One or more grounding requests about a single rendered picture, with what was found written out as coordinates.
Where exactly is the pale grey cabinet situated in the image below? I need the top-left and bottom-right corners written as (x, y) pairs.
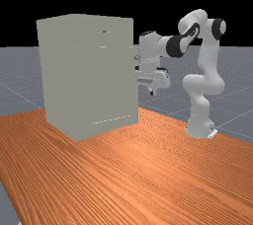
top-left (36, 13), bottom-right (140, 143)

